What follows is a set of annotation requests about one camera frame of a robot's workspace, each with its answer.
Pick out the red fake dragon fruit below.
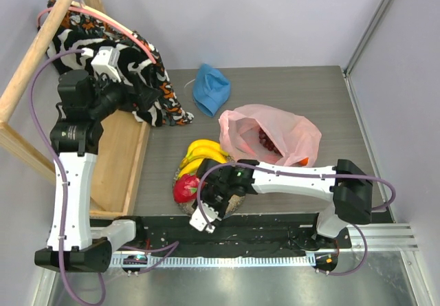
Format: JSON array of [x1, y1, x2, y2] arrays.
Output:
[[173, 173, 200, 204]]

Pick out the speckled round plate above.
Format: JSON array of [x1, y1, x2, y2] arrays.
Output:
[[173, 168, 245, 218]]

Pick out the aluminium corner post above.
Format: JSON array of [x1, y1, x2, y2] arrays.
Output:
[[343, 0, 410, 76]]

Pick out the pink plastic bag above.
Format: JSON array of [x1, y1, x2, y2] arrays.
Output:
[[219, 104, 322, 167]]

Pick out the orange fake fruit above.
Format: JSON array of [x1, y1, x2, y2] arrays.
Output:
[[297, 157, 309, 166]]

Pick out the pink hanger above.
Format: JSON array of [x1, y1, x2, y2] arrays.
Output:
[[46, 3, 160, 74]]

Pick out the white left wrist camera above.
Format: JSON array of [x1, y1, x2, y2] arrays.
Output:
[[81, 46, 122, 83]]

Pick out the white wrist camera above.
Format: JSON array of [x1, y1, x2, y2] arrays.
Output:
[[189, 202, 222, 234], [81, 46, 122, 83]]

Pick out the black white orange patterned cloth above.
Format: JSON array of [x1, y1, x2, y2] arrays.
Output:
[[50, 1, 194, 127]]

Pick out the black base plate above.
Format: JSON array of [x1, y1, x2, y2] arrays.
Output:
[[106, 212, 353, 257]]

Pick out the blue bucket hat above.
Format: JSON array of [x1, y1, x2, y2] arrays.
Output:
[[192, 63, 231, 118]]

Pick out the wooden rack frame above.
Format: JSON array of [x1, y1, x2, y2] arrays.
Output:
[[0, 0, 152, 219]]

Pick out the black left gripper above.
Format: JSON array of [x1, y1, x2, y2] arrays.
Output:
[[87, 69, 160, 121]]

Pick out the single yellow fake banana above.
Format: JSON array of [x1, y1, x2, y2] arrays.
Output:
[[177, 158, 204, 179]]

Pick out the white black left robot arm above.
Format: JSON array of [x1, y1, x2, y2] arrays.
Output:
[[34, 69, 160, 273]]

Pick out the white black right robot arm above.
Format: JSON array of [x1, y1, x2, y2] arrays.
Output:
[[190, 160, 373, 251]]

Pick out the aluminium rail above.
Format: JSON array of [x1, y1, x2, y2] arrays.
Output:
[[43, 223, 420, 268]]

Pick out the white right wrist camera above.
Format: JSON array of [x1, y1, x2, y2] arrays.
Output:
[[189, 202, 222, 234]]

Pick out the fake red grapes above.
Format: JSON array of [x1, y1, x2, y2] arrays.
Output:
[[258, 129, 281, 155]]

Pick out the yellow fake banana bunch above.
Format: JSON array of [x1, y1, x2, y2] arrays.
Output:
[[179, 139, 229, 168]]

